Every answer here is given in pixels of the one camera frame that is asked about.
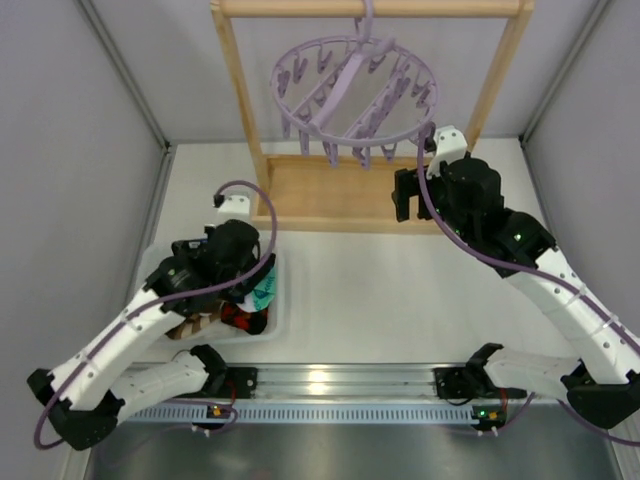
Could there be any green sock back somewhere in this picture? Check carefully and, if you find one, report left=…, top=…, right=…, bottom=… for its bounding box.
left=238, top=267, right=277, bottom=313

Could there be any purple round clip hanger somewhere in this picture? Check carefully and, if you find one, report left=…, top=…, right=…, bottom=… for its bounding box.
left=270, top=1, right=439, bottom=169

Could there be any black sock with grey patch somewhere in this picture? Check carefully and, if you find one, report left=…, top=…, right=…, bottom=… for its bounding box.
left=171, top=224, right=217, bottom=265

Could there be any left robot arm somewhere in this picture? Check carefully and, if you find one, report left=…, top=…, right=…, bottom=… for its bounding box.
left=27, top=220, right=272, bottom=451

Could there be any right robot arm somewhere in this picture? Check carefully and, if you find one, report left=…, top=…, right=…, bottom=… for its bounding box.
left=391, top=155, right=639, bottom=430

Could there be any wooden hanger rack stand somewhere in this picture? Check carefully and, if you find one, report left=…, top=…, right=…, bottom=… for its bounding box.
left=211, top=1, right=534, bottom=233

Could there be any red black argyle sock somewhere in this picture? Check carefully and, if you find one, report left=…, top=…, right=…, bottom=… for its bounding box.
left=220, top=303, right=269, bottom=336

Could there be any white plastic basket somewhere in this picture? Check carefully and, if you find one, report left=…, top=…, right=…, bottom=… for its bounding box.
left=157, top=250, right=290, bottom=348

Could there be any brown tan checkered sock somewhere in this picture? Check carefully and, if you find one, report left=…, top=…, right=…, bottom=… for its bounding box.
left=165, top=313, right=220, bottom=341

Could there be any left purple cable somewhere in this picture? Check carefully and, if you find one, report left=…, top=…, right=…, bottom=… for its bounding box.
left=32, top=180, right=279, bottom=451

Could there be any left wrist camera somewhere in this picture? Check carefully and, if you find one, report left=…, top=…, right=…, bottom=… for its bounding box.
left=213, top=194, right=251, bottom=224

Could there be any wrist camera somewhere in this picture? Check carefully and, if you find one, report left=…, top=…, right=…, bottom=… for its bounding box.
left=213, top=194, right=251, bottom=224
left=423, top=125, right=468, bottom=179

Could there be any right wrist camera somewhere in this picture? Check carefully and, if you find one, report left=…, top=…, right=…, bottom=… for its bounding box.
left=423, top=125, right=468, bottom=179

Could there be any aluminium mounting rail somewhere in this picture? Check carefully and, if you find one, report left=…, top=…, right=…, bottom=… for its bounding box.
left=79, top=362, right=626, bottom=426

